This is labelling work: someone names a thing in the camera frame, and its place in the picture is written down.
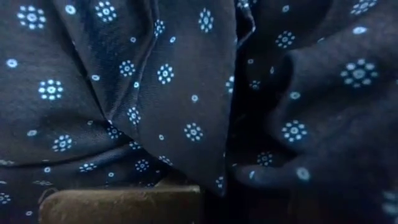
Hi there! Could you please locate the navy white-dotted garment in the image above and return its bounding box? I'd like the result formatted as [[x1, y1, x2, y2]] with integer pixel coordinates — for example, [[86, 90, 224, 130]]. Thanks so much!
[[0, 0, 398, 224]]

